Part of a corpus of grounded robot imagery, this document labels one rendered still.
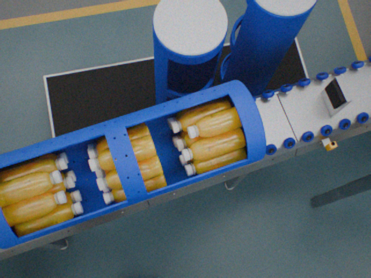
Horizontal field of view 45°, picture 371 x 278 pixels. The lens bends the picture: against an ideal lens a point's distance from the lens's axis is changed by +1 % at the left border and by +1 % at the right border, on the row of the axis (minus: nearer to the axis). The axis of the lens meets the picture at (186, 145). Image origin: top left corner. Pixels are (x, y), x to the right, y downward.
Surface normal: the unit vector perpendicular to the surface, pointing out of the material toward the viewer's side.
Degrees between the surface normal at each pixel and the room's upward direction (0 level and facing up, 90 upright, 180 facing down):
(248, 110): 4
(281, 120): 0
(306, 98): 0
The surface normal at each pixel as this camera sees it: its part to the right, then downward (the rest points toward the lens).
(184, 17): 0.05, -0.25
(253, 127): 0.19, 0.16
